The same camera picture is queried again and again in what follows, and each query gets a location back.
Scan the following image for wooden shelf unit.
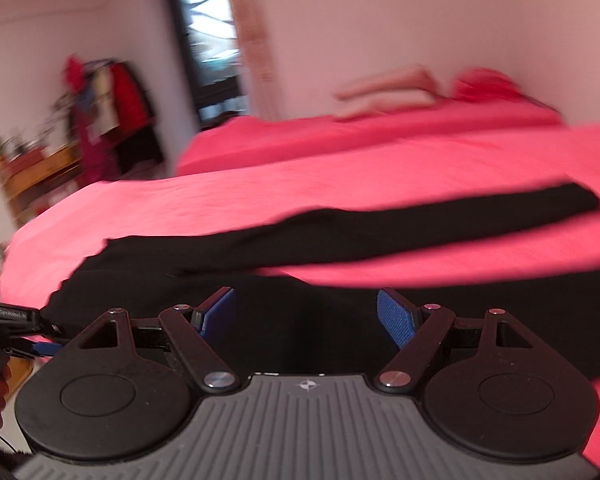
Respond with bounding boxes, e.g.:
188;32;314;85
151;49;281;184
0;143;84;229

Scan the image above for folded red blanket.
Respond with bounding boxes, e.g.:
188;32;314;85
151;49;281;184
450;67;555;110

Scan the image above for pink patterned curtain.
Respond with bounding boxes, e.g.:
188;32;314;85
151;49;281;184
230;0;285;122

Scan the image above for black pants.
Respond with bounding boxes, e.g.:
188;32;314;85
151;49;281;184
42;182;600;379

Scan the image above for upper pink pillow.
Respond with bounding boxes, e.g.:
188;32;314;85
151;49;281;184
334;64;439;101

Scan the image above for near bed pink blanket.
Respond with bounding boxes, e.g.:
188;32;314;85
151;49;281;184
0;126;600;466

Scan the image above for dark framed window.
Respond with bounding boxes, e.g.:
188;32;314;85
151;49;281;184
168;0;247;130

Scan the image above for lower pink pillow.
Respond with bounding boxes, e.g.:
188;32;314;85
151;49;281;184
332;89;438;122

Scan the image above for pink pillow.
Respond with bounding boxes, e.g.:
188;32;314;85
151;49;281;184
334;64;439;101
332;89;438;122

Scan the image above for far bed red blanket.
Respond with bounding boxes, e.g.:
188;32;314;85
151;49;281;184
174;100;562;177

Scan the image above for hanging clothes on rack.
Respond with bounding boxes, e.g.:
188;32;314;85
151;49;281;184
62;54;166;185

